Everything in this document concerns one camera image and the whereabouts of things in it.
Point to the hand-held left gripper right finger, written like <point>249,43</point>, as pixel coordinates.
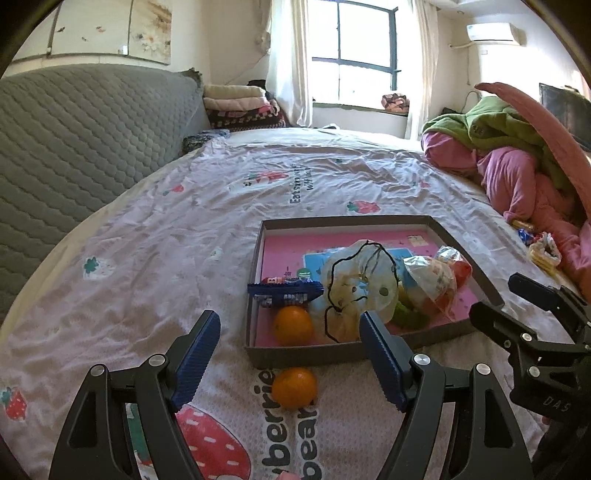
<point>381,364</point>

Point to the cream sheer scrunchie black trim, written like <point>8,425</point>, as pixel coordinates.
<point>355,290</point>

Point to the salmon pink blanket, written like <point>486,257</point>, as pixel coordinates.
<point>549,120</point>

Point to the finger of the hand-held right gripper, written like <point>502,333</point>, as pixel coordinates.
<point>535,290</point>
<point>503,330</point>

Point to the black wall screen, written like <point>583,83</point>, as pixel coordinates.
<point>568,110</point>

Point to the blue cookie packet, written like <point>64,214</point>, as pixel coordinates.
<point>284,291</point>

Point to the pile of pink green blankets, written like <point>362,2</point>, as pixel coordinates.
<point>512,180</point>

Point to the floral wall panel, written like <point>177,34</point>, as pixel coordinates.
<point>92,27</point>

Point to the pink printed bed sheet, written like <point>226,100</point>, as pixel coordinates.
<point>138,240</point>

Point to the green fuzzy scrunchie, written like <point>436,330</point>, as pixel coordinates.
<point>408,316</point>

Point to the snack wrappers near blankets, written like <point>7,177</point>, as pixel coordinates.
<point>545,254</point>

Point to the strawberry print white blanket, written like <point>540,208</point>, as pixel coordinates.
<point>277,443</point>

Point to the dark patterned folded blanket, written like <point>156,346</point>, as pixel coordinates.
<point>244,120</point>

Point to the small blue snack packet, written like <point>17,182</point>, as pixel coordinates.
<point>525,235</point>

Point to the shallow pink cardboard box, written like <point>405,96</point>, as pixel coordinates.
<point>300,355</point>

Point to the white air conditioner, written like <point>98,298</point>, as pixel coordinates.
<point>494,33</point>

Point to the patterned cloth on windowsill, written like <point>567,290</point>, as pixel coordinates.
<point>395,102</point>

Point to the orange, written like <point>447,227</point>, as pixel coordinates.
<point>293,325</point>
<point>294,387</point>

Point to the dark blue patterned cloth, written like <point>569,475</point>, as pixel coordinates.
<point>205,141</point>

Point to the window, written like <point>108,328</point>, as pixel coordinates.
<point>364,32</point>

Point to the cream folded blanket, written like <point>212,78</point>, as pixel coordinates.
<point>235,90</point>

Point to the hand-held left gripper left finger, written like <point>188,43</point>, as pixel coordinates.
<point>198,362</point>

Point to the white curtain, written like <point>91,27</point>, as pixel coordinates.
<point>422,69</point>
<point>291,60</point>

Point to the grey quilted headboard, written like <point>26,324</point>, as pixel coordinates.
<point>83,138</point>

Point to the green garment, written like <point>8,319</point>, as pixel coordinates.
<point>494,122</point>

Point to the plastic-wrapped red white toy egg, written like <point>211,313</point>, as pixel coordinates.
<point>461,272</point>
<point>431,281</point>

